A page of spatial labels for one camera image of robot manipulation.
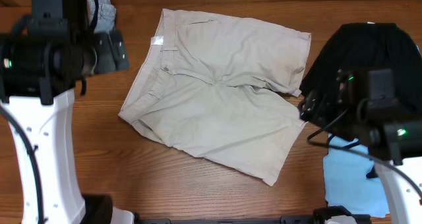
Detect light blue garment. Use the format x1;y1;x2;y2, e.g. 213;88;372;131
324;134;391;217

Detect folded light blue jeans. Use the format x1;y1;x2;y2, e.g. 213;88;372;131
94;0;117;33

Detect beige shorts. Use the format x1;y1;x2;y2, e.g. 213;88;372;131
119;9;311;186

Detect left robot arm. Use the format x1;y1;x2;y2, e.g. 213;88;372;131
1;0;137;224

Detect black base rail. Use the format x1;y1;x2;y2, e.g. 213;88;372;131
81;194;372;224

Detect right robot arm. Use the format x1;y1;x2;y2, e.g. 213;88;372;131
298;68;421;223

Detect black garment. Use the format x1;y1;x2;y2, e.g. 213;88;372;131
300;23;421;114

